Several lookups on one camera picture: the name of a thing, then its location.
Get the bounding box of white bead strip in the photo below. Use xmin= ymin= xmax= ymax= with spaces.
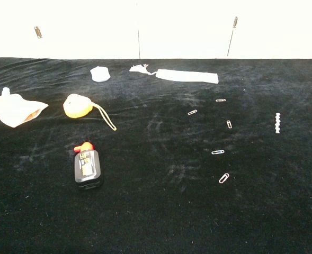
xmin=274 ymin=112 xmax=282 ymax=134

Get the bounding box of orange round case with cord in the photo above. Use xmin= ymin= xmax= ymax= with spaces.
xmin=63 ymin=93 xmax=118 ymax=132

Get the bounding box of white bookmark with tassel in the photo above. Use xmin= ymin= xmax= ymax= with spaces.
xmin=129 ymin=64 xmax=219 ymax=85

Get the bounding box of black velvet tablecloth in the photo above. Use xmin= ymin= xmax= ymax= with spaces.
xmin=0 ymin=57 xmax=312 ymax=254

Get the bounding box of white spouted refill pouch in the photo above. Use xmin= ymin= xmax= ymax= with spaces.
xmin=0 ymin=87 xmax=49 ymax=129

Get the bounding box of black bottle with red cap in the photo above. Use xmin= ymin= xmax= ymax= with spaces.
xmin=73 ymin=141 xmax=105 ymax=191

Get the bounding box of metal hinge with thin rod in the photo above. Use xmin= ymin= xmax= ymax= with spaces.
xmin=226 ymin=16 xmax=239 ymax=57

